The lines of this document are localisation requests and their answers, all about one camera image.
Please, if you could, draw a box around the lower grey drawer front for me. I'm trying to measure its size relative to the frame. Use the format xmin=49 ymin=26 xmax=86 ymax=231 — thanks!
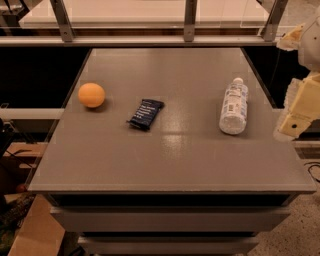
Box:
xmin=78 ymin=237 xmax=258 ymax=256

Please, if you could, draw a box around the dark blue rxbar wrapper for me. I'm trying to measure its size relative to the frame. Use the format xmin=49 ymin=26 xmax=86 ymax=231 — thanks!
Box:
xmin=127 ymin=99 xmax=164 ymax=131

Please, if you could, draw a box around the clear plastic water bottle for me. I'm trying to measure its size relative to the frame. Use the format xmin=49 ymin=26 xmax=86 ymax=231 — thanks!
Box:
xmin=219 ymin=77 xmax=249 ymax=135

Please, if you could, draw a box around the cardboard box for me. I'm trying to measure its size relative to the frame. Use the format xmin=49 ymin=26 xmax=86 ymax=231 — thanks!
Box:
xmin=8 ymin=195 xmax=65 ymax=256

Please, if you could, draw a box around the orange fruit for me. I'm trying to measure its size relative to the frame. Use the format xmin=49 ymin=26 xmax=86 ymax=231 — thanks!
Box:
xmin=78 ymin=83 xmax=105 ymax=108

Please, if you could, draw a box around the black cable on floor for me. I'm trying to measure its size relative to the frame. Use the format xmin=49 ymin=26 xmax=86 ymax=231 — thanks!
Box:
xmin=303 ymin=161 xmax=320 ymax=184

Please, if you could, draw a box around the upper grey drawer front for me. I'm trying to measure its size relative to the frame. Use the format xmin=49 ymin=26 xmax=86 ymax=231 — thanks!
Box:
xmin=50 ymin=207 xmax=290 ymax=232

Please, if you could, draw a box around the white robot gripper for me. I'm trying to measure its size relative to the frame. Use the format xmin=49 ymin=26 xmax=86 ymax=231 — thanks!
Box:
xmin=273 ymin=6 xmax=320 ymax=141

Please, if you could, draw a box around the metal frame rail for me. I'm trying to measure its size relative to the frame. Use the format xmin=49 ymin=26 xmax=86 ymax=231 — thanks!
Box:
xmin=0 ymin=36 xmax=276 ymax=48

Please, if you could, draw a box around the grey drawer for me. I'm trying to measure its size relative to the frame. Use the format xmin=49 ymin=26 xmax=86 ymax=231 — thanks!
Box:
xmin=50 ymin=207 xmax=290 ymax=232
xmin=78 ymin=237 xmax=258 ymax=256

